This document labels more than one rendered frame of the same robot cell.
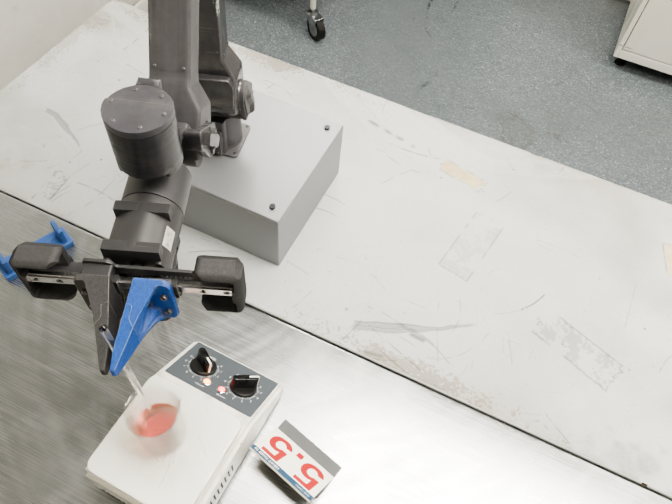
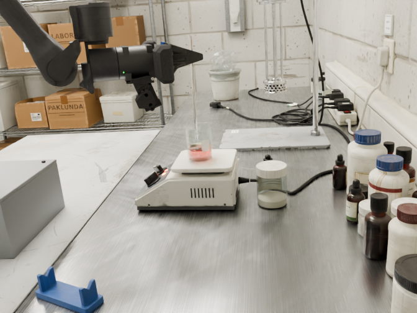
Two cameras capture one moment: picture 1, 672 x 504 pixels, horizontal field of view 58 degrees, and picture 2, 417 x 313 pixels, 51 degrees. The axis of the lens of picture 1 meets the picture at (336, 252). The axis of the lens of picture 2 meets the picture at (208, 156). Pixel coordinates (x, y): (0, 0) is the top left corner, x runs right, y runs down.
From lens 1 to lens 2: 1.10 m
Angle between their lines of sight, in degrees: 82
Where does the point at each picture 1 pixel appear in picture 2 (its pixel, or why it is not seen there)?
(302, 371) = (138, 186)
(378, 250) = not seen: hidden behind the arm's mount
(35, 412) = (208, 243)
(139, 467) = (220, 159)
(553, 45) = not seen: outside the picture
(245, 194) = (32, 169)
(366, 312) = (94, 181)
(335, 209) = not seen: hidden behind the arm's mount
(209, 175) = (13, 180)
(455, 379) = (126, 161)
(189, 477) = (216, 151)
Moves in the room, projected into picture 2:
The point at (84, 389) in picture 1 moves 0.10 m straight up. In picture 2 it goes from (182, 234) to (177, 181)
